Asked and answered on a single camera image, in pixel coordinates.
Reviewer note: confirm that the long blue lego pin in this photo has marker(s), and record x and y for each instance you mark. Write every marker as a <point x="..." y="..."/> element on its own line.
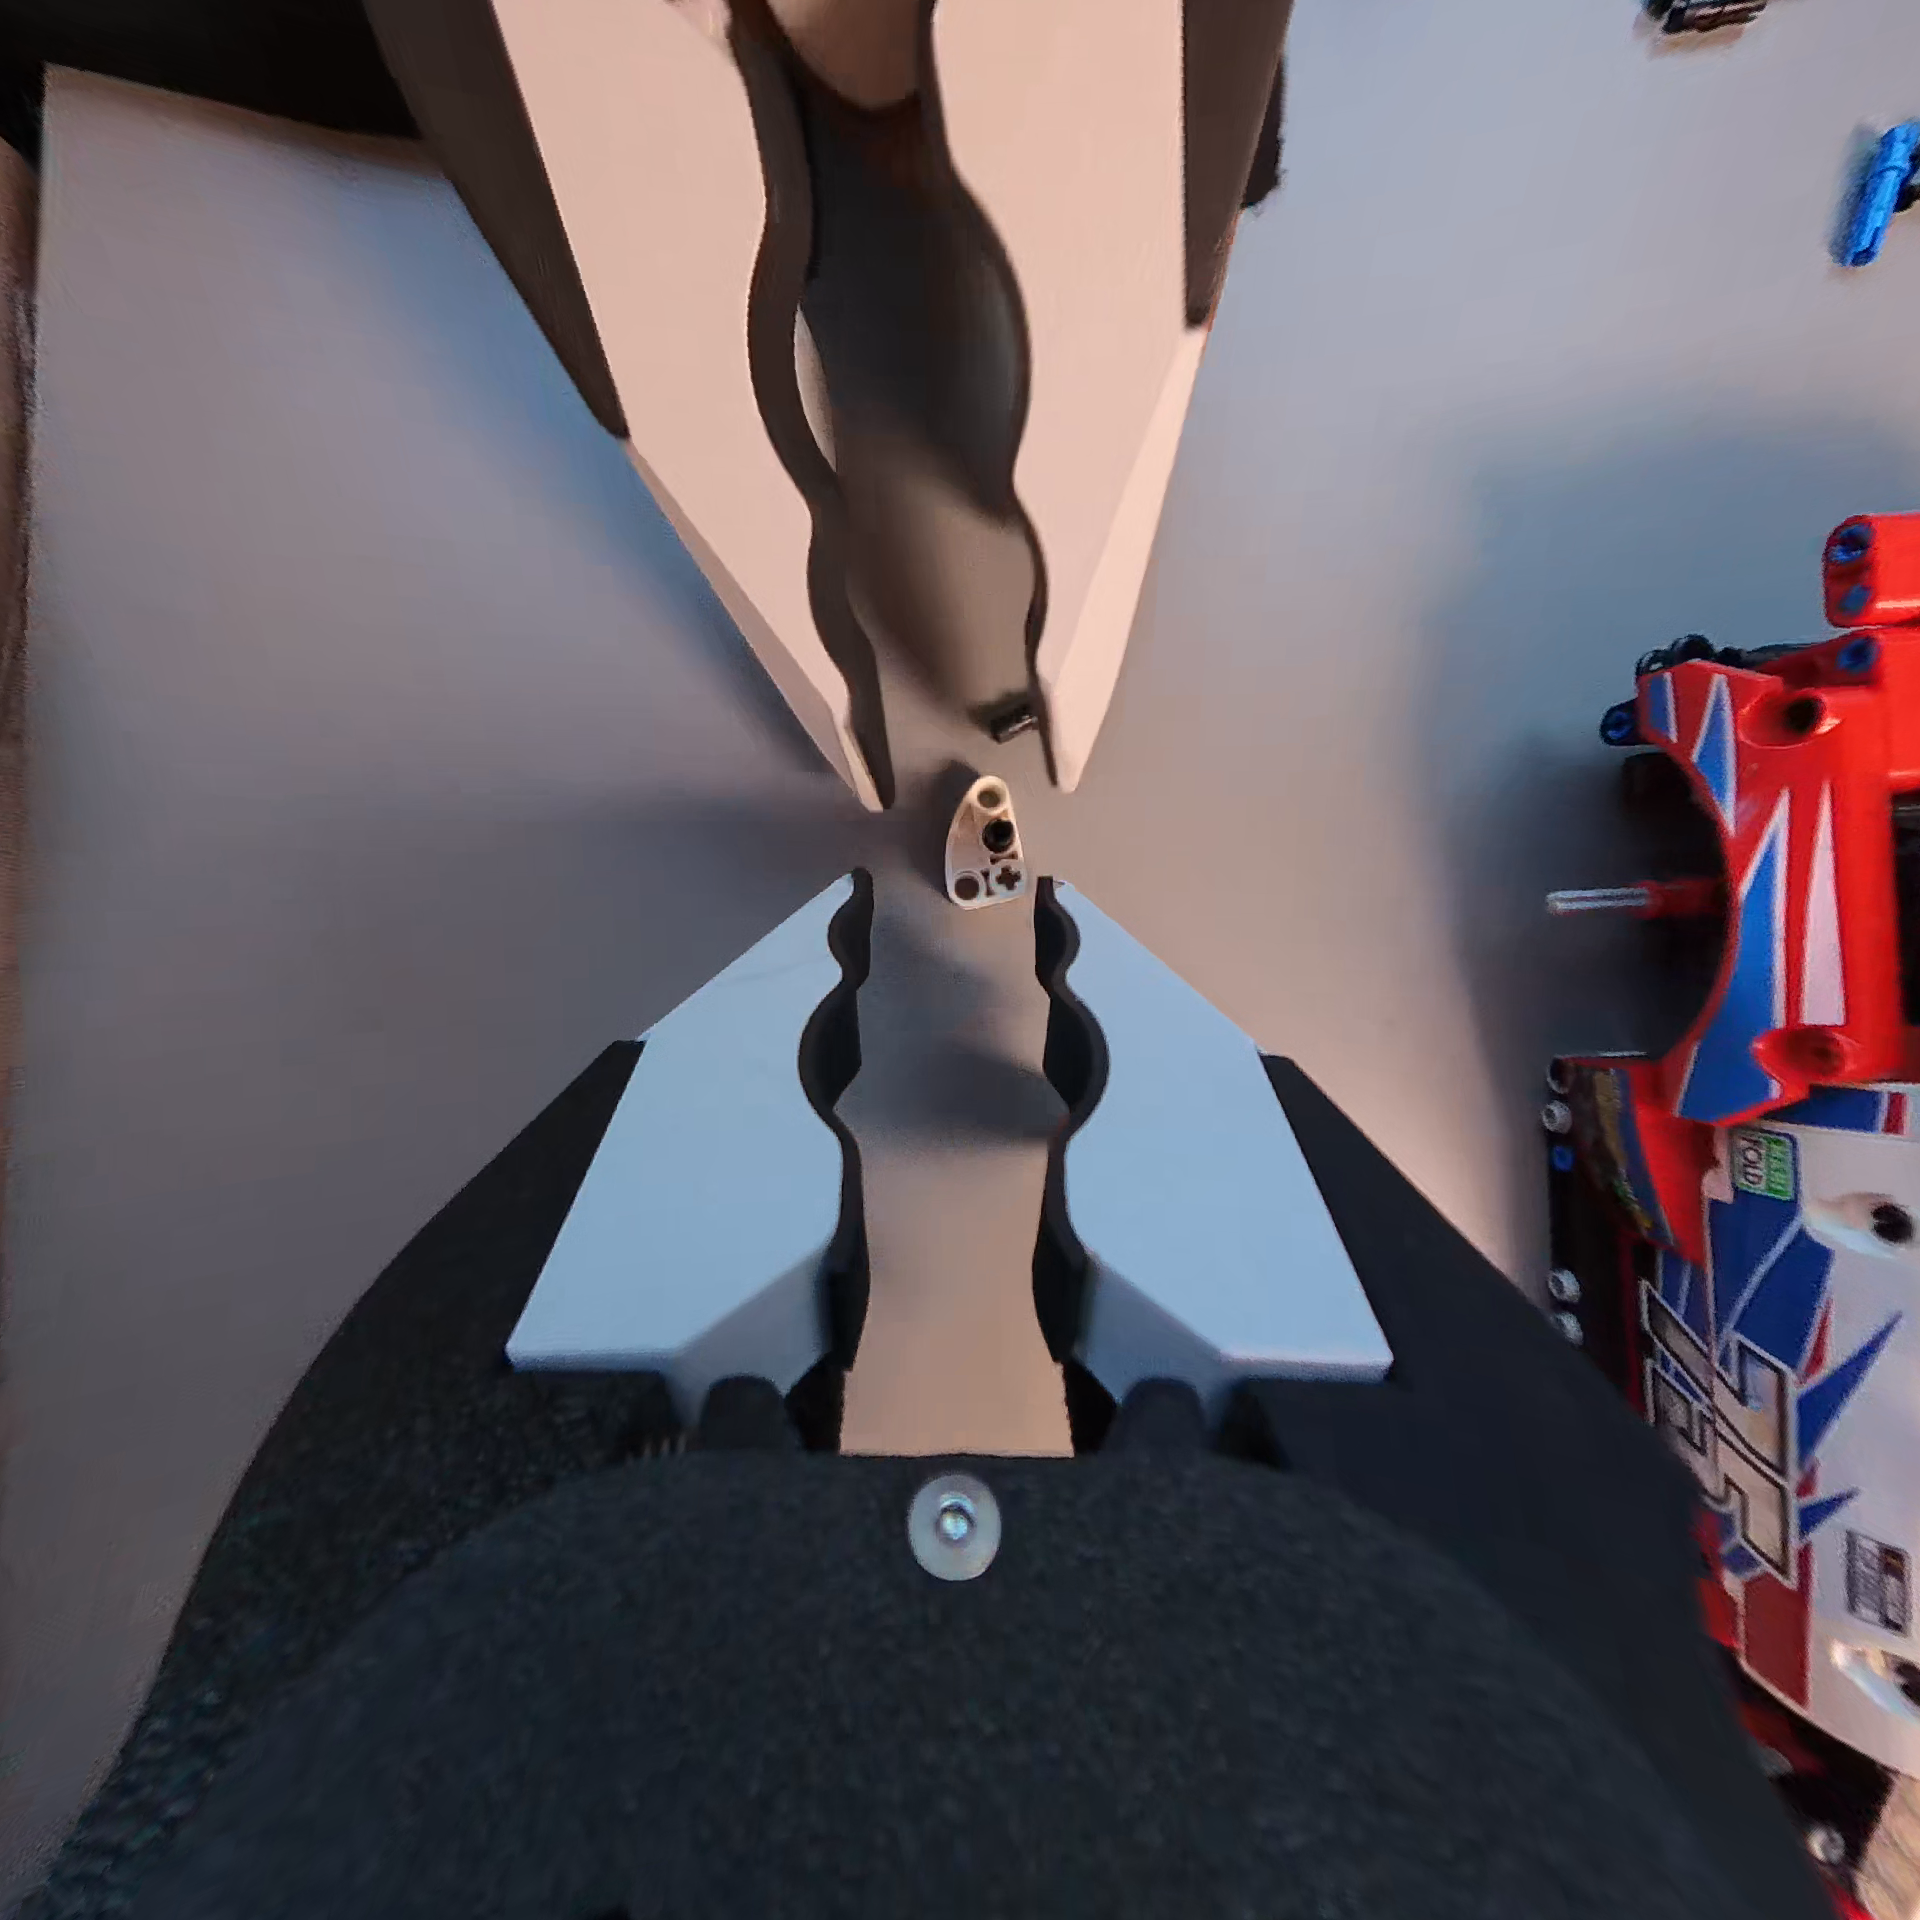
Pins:
<point x="1875" y="196"/>

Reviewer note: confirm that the cluster of blue black pins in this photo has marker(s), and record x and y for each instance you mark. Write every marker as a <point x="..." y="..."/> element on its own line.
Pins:
<point x="1702" y="11"/>

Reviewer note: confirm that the white lego liftarm piece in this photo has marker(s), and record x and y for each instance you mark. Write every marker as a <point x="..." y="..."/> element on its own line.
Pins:
<point x="968" y="841"/>

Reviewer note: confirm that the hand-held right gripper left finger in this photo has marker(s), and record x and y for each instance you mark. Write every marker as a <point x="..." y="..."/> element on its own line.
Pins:
<point x="691" y="1216"/>

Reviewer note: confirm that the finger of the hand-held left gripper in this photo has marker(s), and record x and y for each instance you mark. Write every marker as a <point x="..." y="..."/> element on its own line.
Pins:
<point x="1103" y="225"/>
<point x="645" y="225"/>

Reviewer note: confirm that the lego race car model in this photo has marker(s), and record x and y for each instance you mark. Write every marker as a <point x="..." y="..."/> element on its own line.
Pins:
<point x="1802" y="901"/>

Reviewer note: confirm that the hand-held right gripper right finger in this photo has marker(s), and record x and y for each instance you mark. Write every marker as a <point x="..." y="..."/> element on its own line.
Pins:
<point x="1223" y="1216"/>

